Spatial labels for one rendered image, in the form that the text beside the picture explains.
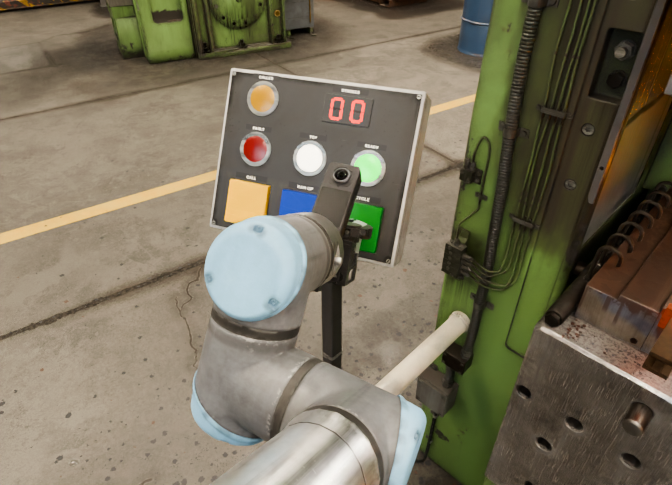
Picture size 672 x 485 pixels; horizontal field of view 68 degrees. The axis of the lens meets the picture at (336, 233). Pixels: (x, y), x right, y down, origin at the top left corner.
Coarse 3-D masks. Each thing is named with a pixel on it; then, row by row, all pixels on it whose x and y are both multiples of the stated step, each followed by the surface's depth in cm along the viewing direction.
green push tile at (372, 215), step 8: (360, 208) 80; (368, 208) 79; (376, 208) 79; (352, 216) 80; (360, 216) 80; (368, 216) 79; (376, 216) 79; (368, 224) 79; (376, 224) 79; (376, 232) 79; (368, 240) 80; (376, 240) 79; (360, 248) 80; (368, 248) 80; (376, 248) 80
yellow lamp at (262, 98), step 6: (258, 90) 84; (264, 90) 83; (270, 90) 83; (252, 96) 84; (258, 96) 84; (264, 96) 83; (270, 96) 83; (252, 102) 84; (258, 102) 84; (264, 102) 83; (270, 102) 83; (258, 108) 84; (264, 108) 84
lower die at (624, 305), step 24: (648, 240) 82; (624, 264) 77; (648, 264) 76; (600, 288) 73; (624, 288) 73; (648, 288) 71; (576, 312) 77; (600, 312) 74; (624, 312) 71; (648, 312) 68; (624, 336) 73; (648, 336) 70
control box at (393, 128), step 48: (240, 96) 85; (288, 96) 82; (336, 96) 80; (384, 96) 78; (240, 144) 86; (288, 144) 83; (336, 144) 81; (384, 144) 78; (384, 192) 79; (384, 240) 80
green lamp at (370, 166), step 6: (360, 156) 79; (366, 156) 79; (372, 156) 79; (360, 162) 79; (366, 162) 79; (372, 162) 79; (378, 162) 79; (360, 168) 79; (366, 168) 79; (372, 168) 79; (378, 168) 79; (366, 174) 79; (372, 174) 79; (378, 174) 79; (366, 180) 79; (372, 180) 79
